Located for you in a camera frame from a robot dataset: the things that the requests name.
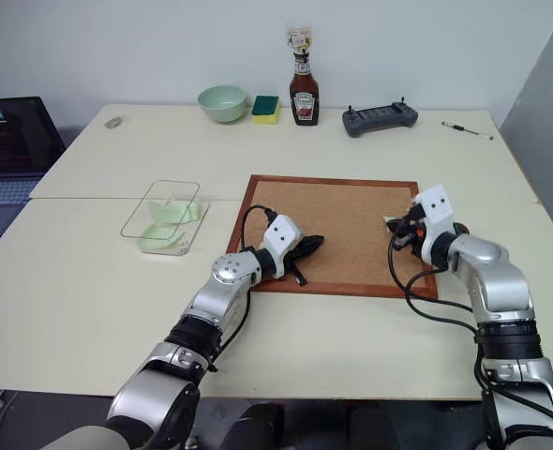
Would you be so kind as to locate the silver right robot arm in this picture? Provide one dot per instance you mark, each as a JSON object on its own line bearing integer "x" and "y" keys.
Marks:
{"x": 501, "y": 286}

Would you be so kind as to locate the small clear tape roll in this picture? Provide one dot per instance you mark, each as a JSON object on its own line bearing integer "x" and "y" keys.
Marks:
{"x": 113, "y": 123}

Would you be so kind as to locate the wood-framed cork board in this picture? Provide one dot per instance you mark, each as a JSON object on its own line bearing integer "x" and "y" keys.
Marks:
{"x": 337, "y": 225}

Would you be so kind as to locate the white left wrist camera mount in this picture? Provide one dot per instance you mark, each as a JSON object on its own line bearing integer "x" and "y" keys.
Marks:
{"x": 281, "y": 234}

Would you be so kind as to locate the green sticky note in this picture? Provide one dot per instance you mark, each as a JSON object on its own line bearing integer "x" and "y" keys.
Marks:
{"x": 166, "y": 212}
{"x": 193, "y": 209}
{"x": 159, "y": 233}
{"x": 389, "y": 220}

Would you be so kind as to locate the light green bowl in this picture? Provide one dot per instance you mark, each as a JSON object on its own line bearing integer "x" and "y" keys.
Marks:
{"x": 222, "y": 103}

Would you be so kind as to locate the clear plastic box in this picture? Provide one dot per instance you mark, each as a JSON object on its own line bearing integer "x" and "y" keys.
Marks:
{"x": 164, "y": 220}

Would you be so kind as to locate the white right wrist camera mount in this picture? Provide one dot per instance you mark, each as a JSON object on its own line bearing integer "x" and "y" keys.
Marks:
{"x": 438, "y": 208}

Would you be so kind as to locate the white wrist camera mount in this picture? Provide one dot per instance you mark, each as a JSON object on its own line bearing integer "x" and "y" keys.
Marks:
{"x": 438, "y": 208}
{"x": 281, "y": 234}

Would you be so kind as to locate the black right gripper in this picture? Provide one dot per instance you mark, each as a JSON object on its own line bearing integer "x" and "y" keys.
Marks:
{"x": 412, "y": 232}

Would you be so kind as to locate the grey handheld controller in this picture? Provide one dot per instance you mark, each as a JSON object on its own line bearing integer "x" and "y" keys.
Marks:
{"x": 379, "y": 119}

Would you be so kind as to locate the open laptop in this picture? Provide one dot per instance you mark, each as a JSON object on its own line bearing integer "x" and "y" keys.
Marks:
{"x": 9, "y": 150}

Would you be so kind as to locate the black and white pen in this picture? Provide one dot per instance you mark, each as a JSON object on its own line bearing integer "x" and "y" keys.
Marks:
{"x": 466, "y": 130}

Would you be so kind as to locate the grey partition panel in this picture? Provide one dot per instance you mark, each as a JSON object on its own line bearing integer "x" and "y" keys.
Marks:
{"x": 543, "y": 103}

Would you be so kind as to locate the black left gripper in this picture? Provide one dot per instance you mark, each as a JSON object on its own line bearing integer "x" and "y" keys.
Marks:
{"x": 295, "y": 255}

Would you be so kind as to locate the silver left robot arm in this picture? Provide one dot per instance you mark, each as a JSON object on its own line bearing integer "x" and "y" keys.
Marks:
{"x": 220, "y": 304}

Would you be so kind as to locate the yellow and green sponge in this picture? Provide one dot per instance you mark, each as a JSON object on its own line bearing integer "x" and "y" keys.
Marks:
{"x": 264, "y": 110}

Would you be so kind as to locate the ketchup bottle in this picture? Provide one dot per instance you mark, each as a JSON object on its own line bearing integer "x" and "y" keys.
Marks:
{"x": 304, "y": 94}

